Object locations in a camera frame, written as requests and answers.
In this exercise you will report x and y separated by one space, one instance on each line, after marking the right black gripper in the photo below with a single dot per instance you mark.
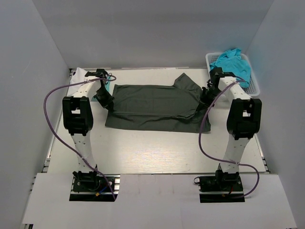
204 102

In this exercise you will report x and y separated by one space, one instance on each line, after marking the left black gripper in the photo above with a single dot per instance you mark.
108 103

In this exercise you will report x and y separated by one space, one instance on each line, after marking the dark grey t-shirt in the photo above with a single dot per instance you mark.
174 108

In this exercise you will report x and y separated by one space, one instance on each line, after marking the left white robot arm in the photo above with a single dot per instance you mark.
78 120

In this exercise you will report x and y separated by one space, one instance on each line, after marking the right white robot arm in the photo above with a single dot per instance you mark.
243 122

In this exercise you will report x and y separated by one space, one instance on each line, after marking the folded teal t-shirt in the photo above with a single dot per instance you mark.
107 87

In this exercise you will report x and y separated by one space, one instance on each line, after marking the white plastic basket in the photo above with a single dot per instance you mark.
253 89

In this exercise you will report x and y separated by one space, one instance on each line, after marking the crumpled turquoise t-shirt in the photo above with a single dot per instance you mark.
232 61

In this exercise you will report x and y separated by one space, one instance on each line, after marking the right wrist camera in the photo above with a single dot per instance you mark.
217 73

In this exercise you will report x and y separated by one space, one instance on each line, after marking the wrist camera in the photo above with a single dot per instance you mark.
217 73
100 73

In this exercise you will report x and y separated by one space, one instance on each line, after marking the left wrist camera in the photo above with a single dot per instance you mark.
100 73

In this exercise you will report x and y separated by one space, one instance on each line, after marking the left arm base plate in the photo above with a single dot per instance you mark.
91 187

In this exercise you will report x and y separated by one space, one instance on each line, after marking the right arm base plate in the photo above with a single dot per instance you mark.
211 191

